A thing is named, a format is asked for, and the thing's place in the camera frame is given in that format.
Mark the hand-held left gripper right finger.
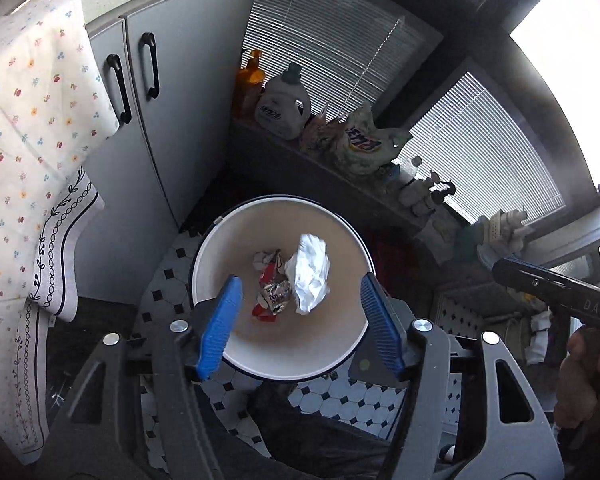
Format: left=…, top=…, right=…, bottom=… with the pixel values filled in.
left=360, top=272, right=566, bottom=480

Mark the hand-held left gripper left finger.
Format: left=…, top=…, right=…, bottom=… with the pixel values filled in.
left=45, top=275, right=243, bottom=480

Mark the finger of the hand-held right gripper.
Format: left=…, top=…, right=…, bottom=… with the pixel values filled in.
left=492, top=257, right=571, bottom=313

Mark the white round trash bin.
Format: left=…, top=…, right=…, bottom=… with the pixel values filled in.
left=190, top=195, right=373, bottom=381

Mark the person's right hand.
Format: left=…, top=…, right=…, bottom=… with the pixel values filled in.
left=554, top=327, right=600, bottom=429

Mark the white perforated bottle holder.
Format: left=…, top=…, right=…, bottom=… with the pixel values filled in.
left=477, top=207, right=536, bottom=260

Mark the red silver crumpled wrapper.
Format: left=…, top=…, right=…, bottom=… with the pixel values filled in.
left=252, top=257, right=294, bottom=322

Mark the red cloth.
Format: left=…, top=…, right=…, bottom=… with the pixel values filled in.
left=367, top=230, right=431, bottom=301

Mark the teal plastic container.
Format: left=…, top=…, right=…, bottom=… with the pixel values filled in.
left=454, top=225, right=486, bottom=262

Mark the small crumpled paper ball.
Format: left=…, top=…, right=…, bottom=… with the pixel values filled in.
left=252, top=249, right=283, bottom=273

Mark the white crumpled paper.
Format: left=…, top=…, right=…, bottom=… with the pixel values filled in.
left=284, top=232, right=331, bottom=316

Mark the dark pump bottle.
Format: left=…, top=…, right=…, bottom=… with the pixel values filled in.
left=430, top=179, right=457, bottom=208

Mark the person's left leg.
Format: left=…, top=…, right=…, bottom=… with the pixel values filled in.
left=250, top=385, right=396, bottom=480

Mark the white window blind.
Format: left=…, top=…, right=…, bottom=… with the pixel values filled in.
left=240, top=0, right=431, bottom=126
left=407, top=70, right=566, bottom=226

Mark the white pump bottle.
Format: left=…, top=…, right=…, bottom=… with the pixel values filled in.
left=410, top=170, right=443, bottom=217

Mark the clear bottle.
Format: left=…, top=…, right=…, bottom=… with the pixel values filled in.
left=399, top=155, right=425, bottom=196

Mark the white cloth black vine border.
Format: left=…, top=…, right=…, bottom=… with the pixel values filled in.
left=10, top=165, right=106, bottom=466

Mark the white green detergent bag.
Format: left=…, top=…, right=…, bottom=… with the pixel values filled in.
left=332, top=105, right=413, bottom=177

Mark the grey window ledge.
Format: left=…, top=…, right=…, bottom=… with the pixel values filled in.
left=230, top=115, right=481, bottom=261

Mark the grey cabinet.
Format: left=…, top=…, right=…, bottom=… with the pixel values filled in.
left=77, top=0, right=261, bottom=306

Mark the white detergent jug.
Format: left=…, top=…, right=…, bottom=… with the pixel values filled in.
left=254, top=62, right=312, bottom=140

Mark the orange bottle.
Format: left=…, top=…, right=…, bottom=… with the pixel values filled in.
left=235, top=49, right=267, bottom=118

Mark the white floral print cloth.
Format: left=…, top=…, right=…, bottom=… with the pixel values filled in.
left=0, top=0, right=120, bottom=461

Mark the black cabinet handle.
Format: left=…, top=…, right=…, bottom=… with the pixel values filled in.
left=106, top=54, right=132, bottom=125
left=139, top=32, right=159, bottom=100

